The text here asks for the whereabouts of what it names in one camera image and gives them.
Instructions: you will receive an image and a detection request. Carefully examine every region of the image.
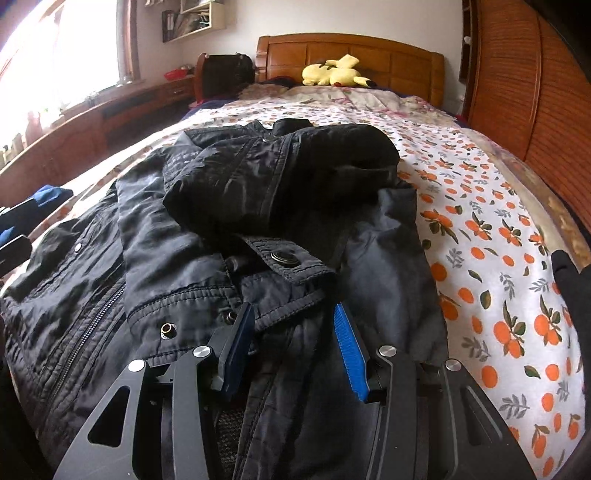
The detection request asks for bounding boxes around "pale floral quilt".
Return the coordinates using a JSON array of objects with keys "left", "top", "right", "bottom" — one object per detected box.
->
[{"left": 237, "top": 82, "right": 445, "bottom": 122}]

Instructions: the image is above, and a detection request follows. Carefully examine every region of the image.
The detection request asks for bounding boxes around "wooden slatted wardrobe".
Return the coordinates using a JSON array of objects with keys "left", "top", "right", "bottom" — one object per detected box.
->
[{"left": 467, "top": 1, "right": 590, "bottom": 224}]

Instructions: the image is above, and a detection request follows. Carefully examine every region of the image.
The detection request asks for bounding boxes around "wooden bed headboard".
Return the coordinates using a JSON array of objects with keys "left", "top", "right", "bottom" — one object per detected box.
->
[{"left": 254, "top": 32, "right": 446, "bottom": 108}]

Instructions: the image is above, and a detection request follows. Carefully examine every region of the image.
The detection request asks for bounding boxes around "blue garment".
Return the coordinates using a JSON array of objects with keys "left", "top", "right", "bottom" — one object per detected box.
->
[{"left": 0, "top": 185, "right": 73, "bottom": 245}]

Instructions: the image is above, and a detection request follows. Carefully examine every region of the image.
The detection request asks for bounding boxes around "long wooden side desk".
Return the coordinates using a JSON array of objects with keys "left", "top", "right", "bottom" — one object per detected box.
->
[{"left": 0, "top": 76, "right": 194, "bottom": 206}]

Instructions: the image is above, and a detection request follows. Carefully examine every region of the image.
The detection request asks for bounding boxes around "orange-print floral bedsheet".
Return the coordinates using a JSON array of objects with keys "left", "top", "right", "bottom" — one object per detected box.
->
[{"left": 1, "top": 100, "right": 589, "bottom": 479}]

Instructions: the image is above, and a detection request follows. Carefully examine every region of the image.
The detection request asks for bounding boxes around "yellow Pikachu plush toy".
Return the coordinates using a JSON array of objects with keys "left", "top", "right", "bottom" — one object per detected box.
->
[{"left": 301, "top": 54, "right": 378, "bottom": 88}]

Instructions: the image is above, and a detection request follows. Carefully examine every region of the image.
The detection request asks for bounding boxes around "red bowl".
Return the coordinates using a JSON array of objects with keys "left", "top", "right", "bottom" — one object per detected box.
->
[{"left": 164, "top": 68, "right": 188, "bottom": 81}]

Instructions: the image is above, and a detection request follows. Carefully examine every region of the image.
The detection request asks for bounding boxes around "white wall shelf unit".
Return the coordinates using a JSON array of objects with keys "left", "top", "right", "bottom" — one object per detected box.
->
[{"left": 141, "top": 0, "right": 226, "bottom": 44}]

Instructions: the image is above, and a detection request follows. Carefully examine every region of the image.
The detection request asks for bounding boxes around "black jacket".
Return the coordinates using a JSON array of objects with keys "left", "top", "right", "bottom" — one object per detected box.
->
[{"left": 1, "top": 119, "right": 447, "bottom": 479}]

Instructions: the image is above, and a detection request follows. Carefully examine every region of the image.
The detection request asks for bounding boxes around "window with wooden frame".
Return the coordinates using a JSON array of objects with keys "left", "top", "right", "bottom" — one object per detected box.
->
[{"left": 1, "top": 1, "right": 139, "bottom": 143}]

